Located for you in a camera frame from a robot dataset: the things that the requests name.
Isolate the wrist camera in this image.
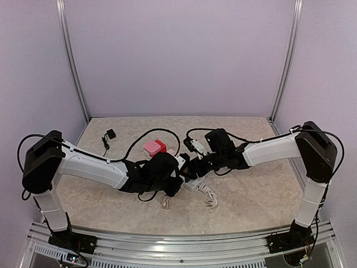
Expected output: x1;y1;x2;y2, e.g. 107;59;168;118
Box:
175;155;186;169
184;136;207;156

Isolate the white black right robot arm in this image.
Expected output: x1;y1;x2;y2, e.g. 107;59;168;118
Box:
181;121;341;248

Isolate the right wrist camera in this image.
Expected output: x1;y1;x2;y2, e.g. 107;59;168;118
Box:
184;136;207;156

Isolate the pink folding extension socket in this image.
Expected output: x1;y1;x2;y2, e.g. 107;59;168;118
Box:
143;141;161;157

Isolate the aluminium frame post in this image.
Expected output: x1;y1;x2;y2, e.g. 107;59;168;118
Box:
269;0;303;124
56;0;91;124

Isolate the white power strip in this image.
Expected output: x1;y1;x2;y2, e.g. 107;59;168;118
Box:
181;175;205;192

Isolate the aluminium front rail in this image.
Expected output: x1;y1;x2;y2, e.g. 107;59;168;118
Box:
15;221;347;267

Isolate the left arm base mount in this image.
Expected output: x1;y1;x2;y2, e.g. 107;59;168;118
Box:
49;233;98;255

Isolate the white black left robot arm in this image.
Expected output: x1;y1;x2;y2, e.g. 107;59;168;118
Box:
19;130;186;248

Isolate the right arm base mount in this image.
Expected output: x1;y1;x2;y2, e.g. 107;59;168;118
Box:
266;231;315;253

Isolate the pink cube socket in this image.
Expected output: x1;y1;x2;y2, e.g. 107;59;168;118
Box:
167;149;177;157

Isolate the white power strip cord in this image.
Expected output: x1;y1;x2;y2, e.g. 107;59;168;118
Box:
195;181;219;209

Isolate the right aluminium frame post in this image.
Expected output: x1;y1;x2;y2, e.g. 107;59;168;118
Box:
269;0;303;124

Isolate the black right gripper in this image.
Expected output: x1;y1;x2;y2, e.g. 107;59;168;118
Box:
185;151;226;179

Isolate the left aluminium frame post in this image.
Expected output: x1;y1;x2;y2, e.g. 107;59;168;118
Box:
56;0;91;124

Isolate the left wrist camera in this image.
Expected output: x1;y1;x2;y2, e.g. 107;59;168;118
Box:
175;155;186;169

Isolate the black power adapter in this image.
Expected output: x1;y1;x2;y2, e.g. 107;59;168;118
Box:
102;129;116;156

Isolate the red cube socket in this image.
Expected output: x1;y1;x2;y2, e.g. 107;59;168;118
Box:
155;140;167;152

